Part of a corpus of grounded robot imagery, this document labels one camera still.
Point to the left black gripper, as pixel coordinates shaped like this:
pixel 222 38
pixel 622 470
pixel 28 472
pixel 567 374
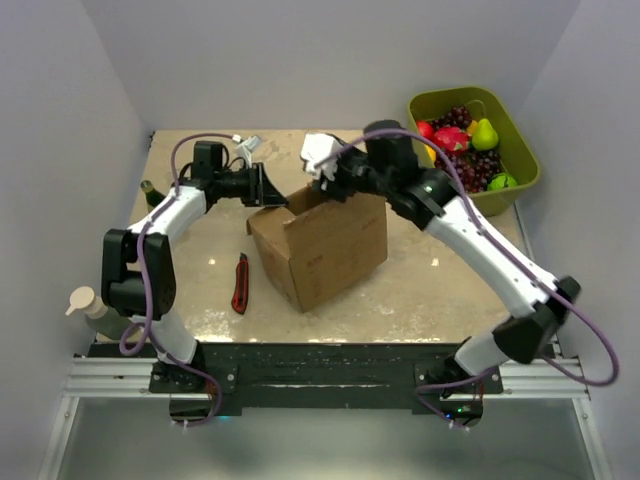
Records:
pixel 261 191

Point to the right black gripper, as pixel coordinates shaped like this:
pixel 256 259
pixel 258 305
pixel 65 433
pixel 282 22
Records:
pixel 333 187

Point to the brown cardboard express box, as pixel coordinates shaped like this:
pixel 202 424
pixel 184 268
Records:
pixel 315 248

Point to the red black utility knife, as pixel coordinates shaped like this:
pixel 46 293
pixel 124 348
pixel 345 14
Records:
pixel 240 298

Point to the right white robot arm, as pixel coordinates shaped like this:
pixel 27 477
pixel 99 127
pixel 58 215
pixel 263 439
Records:
pixel 388 167

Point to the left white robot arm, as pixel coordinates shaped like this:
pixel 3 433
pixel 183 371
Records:
pixel 137 276

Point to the orange fruit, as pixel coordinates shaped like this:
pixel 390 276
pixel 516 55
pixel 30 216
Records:
pixel 431 154

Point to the red apple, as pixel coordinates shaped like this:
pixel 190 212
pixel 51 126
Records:
pixel 425 129

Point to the pink dragon fruit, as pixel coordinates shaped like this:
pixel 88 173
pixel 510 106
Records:
pixel 452 139

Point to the near green glass bottle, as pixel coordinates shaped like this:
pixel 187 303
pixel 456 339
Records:
pixel 153 197

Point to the upper dark grape bunch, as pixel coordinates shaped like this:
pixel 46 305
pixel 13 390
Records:
pixel 458 116

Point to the dark grape bunch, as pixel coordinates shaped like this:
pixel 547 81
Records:
pixel 476 168
pixel 458 116

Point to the lower dark grape bunch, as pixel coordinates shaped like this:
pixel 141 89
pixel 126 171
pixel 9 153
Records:
pixel 476 168

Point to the green pear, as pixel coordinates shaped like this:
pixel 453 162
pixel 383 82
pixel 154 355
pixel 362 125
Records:
pixel 485 137

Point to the green round fruit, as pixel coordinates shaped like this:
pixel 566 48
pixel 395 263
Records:
pixel 501 181

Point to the green plastic fruit bin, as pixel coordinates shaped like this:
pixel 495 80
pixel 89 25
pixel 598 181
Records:
pixel 516 157

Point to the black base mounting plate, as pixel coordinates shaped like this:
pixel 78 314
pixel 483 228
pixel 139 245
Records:
pixel 324 376

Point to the beige pump dispenser bottle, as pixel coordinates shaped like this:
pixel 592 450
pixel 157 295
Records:
pixel 101 318

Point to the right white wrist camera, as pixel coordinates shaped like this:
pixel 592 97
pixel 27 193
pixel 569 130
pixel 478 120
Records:
pixel 318 155

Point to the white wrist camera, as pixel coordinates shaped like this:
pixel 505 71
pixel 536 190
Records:
pixel 245 147
pixel 318 155

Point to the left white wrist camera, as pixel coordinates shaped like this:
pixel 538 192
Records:
pixel 245 147

